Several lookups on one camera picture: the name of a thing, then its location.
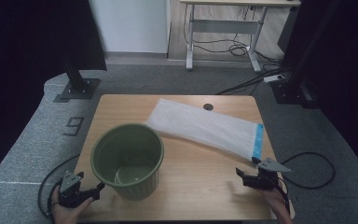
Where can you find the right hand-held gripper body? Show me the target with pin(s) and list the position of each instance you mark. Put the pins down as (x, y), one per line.
(265, 180)

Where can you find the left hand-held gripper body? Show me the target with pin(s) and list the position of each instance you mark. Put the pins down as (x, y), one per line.
(71, 196)

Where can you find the green plastic trash bin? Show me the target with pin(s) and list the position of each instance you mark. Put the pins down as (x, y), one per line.
(127, 188)

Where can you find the white plastic garbage bag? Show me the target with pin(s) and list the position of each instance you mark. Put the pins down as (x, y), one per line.
(199, 124)

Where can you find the person's left hand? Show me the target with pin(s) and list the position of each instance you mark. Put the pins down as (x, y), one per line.
(65, 216)

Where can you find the person's right hand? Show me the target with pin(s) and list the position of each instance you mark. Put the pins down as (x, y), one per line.
(276, 202)

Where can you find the black metal stand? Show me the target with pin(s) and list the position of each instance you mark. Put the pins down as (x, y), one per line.
(77, 90)
(292, 93)

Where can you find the white power strip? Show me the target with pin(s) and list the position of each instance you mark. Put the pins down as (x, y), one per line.
(273, 78)

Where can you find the black curtain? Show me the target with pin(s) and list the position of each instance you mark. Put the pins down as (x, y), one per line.
(354, 77)
(28, 62)

